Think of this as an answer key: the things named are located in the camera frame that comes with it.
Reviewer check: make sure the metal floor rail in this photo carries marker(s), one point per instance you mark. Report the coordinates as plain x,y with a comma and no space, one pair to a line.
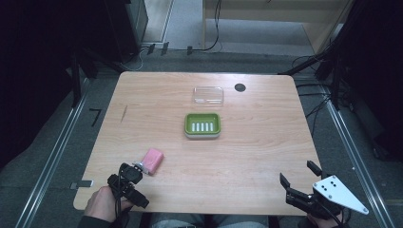
50,164
356,158

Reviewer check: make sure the pink soap bar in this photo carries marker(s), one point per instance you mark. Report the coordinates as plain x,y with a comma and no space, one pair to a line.
152,160

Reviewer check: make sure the person's left hand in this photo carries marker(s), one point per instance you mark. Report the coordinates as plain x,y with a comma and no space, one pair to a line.
103,204

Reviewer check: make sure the light wooden shelf unit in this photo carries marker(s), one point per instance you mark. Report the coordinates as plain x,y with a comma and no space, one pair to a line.
320,28

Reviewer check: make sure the clear plastic lid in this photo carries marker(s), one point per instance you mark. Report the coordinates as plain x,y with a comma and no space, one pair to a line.
208,95

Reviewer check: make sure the black cabinet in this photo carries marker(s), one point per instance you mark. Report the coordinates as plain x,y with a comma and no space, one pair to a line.
126,28

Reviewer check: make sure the black metal stand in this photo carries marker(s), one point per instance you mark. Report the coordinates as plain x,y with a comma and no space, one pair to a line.
316,58
79,72

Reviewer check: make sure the green soap dish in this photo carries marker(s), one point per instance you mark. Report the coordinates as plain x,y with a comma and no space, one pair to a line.
202,126

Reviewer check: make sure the black table grommet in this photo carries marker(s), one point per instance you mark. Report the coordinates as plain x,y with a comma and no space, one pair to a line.
240,87

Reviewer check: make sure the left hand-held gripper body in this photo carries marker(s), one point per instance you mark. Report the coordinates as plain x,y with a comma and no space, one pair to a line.
128,185

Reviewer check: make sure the small silver floor bracket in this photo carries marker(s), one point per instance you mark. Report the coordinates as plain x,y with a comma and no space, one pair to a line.
83,183

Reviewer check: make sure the person's right hand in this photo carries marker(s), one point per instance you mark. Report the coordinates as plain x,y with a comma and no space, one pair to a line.
326,224

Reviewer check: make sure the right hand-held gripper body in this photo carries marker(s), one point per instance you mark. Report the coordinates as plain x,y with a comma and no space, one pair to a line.
335,193

